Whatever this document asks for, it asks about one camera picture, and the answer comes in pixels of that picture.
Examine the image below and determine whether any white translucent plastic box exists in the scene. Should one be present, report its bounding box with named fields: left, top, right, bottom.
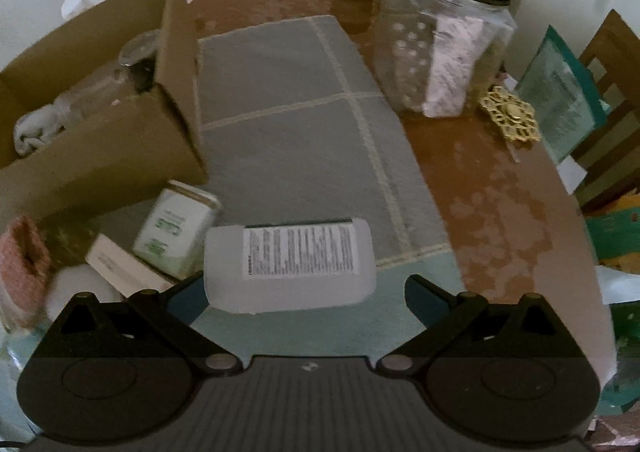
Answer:
left=204, top=217, right=378, bottom=315

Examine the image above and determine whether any teal packet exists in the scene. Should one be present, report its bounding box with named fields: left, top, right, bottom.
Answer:
left=515, top=24, right=608, bottom=165

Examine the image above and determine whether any pink knitted sock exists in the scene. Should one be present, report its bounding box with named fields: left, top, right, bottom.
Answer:
left=0, top=214, right=51, bottom=328

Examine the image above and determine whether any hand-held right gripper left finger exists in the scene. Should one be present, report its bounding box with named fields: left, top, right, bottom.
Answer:
left=57, top=272, right=238, bottom=378

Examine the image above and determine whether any gold filigree ornament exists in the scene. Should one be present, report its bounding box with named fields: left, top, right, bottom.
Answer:
left=477, top=84, right=543, bottom=145

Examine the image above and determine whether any slim cream box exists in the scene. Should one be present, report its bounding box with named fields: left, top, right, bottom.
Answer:
left=85, top=232, right=176, bottom=298

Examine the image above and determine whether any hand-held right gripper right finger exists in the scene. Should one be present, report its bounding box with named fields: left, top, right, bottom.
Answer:
left=375, top=274, right=558, bottom=378

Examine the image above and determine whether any large clear plastic jar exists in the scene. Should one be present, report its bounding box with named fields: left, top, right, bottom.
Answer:
left=372, top=0, right=517, bottom=119

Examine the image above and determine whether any checked grey-green towel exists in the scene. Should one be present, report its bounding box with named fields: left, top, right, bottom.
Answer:
left=0, top=14, right=453, bottom=363

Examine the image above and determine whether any green-white tin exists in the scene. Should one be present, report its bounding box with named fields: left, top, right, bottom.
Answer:
left=132, top=179, right=222, bottom=280

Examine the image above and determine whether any clear jar of dark contents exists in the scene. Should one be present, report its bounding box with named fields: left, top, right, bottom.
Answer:
left=117, top=29, right=161, bottom=93

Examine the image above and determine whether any cardboard box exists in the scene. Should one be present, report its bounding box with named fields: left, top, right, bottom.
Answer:
left=0, top=0, right=208, bottom=228

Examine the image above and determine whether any white sock with blue band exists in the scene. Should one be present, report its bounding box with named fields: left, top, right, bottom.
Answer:
left=12, top=102, right=68, bottom=155

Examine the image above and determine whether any green bag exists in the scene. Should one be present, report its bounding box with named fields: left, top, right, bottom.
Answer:
left=585, top=209, right=640, bottom=268

